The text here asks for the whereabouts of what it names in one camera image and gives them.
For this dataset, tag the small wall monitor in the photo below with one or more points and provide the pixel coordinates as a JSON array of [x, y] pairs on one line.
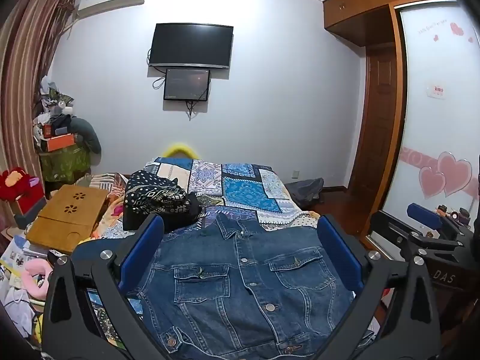
[[186, 84]]

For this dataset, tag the orange box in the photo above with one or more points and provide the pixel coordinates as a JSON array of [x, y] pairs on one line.
[[60, 141]]

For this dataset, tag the striped brown curtain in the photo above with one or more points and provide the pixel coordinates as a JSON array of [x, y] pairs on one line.
[[28, 75]]

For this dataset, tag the navy patterned folded clothes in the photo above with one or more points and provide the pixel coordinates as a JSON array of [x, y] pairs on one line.
[[155, 193]]

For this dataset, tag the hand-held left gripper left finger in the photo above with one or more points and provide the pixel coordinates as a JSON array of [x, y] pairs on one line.
[[140, 249]]

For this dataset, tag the white heart-print sliding door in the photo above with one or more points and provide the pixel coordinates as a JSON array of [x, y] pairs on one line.
[[438, 112]]

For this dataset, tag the red plush toy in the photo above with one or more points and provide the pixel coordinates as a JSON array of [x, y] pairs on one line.
[[17, 185]]

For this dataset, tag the wooden room door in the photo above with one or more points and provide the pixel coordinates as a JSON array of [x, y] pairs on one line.
[[377, 120]]

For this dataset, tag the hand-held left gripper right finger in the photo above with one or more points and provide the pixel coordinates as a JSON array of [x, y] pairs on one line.
[[339, 251]]

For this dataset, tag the wooden lap desk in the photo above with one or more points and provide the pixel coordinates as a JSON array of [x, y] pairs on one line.
[[69, 215]]

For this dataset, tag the pink neck pillow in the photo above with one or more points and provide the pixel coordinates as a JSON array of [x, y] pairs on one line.
[[35, 275]]

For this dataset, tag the yellow curved object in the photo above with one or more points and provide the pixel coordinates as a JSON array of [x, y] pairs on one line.
[[180, 149]]

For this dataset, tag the blue denim jacket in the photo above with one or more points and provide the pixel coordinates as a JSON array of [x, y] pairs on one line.
[[240, 285]]

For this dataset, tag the blue patchwork bedspread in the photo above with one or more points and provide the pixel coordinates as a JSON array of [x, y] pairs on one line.
[[240, 187]]

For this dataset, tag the wooden overhead cabinet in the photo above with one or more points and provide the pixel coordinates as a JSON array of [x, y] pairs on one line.
[[375, 3]]

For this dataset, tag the large wall television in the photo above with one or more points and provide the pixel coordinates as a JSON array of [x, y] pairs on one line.
[[190, 45]]

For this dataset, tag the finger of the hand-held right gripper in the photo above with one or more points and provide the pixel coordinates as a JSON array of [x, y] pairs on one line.
[[423, 214], [390, 232]]

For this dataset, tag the green patterned table cover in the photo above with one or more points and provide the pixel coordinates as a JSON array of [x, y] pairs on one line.
[[65, 163]]

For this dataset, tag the dark bag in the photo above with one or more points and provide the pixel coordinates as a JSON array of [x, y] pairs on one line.
[[305, 189]]

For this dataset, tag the black folded cloth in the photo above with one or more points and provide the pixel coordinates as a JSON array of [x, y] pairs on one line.
[[180, 215]]

